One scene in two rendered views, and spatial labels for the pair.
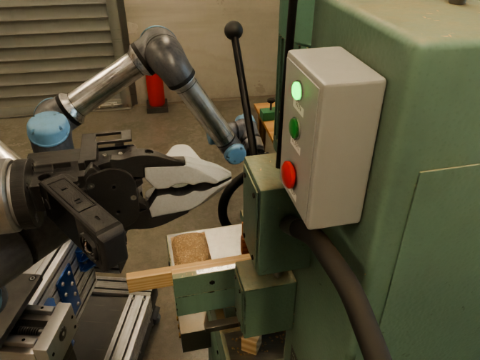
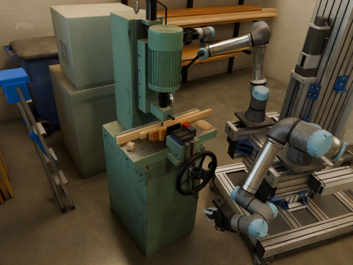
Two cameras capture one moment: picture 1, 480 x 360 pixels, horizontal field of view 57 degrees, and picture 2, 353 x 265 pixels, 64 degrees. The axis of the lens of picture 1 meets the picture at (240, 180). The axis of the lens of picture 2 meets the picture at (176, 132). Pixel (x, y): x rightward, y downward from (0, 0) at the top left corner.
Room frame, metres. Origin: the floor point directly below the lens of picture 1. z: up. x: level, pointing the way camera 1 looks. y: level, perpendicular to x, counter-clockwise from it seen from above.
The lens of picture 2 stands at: (2.09, -0.71, 1.84)
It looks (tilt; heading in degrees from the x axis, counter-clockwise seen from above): 33 degrees down; 154
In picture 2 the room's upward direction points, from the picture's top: 4 degrees clockwise
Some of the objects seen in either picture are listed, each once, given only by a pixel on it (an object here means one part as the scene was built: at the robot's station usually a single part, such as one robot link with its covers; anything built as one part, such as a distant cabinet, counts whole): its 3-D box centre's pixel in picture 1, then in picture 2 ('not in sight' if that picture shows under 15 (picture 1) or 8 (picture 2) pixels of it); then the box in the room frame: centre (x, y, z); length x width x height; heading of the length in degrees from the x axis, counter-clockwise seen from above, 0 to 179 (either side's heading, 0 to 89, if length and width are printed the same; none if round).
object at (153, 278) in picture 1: (254, 262); (178, 122); (0.72, -0.03, 0.92); 0.55 x 0.02 x 0.04; 103
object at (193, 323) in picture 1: (192, 323); (204, 168); (0.83, 0.14, 0.58); 0.12 x 0.08 x 0.08; 13
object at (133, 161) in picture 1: (141, 172); not in sight; (0.37, 0.10, 1.38); 0.09 x 0.02 x 0.05; 103
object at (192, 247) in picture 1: (191, 247); (203, 124); (0.78, 0.11, 0.91); 0.12 x 0.09 x 0.03; 13
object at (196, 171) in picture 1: (185, 161); not in sight; (0.41, 0.06, 1.37); 0.09 x 0.06 x 0.03; 103
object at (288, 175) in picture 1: (288, 174); not in sight; (0.40, -0.05, 1.36); 0.03 x 0.01 x 0.03; 13
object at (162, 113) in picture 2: not in sight; (161, 111); (0.73, -0.15, 1.03); 0.14 x 0.07 x 0.09; 13
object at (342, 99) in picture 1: (323, 138); not in sight; (0.41, -0.09, 1.40); 0.10 x 0.06 x 0.16; 13
